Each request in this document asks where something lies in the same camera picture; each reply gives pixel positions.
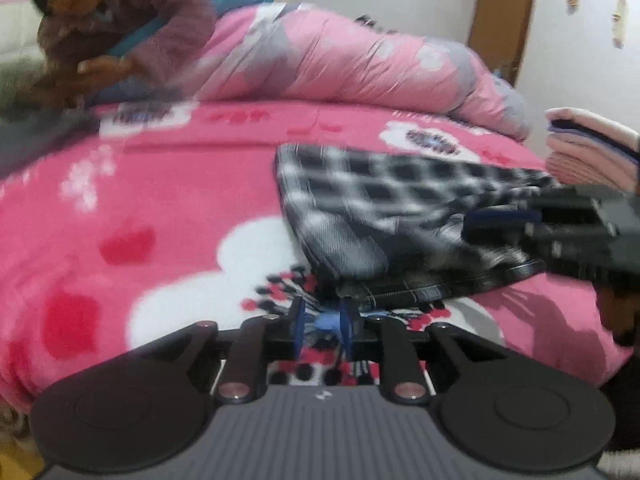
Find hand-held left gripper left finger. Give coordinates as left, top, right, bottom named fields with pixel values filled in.
left=132, top=296, right=307, bottom=405

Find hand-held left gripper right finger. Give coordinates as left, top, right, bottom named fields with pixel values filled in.
left=339, top=296, right=511, bottom=405

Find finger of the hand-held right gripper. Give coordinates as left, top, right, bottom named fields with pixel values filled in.
left=462, top=207, right=543, bottom=243

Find black white plaid pants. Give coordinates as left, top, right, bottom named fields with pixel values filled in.
left=274, top=142, right=566, bottom=311

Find stack of folded clothes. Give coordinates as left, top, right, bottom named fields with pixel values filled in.
left=542, top=106, right=640, bottom=193

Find person's right hand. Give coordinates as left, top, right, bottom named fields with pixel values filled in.
left=597, top=282, right=640, bottom=348

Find pink floral blanket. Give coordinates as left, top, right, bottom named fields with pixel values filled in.
left=0, top=100, right=636, bottom=411

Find brown wooden door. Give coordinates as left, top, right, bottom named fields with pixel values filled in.
left=467, top=0, right=538, bottom=86

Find pink grey floral quilt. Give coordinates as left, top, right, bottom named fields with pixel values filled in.
left=195, top=2, right=531, bottom=141

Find dark grey cloth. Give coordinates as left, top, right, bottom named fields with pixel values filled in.
left=0, top=107, right=101, bottom=178

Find white pink headboard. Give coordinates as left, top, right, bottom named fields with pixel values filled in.
left=0, top=0, right=46, bottom=61

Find hanging wall decoration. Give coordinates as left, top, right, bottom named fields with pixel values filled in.
left=565, top=0, right=631, bottom=50

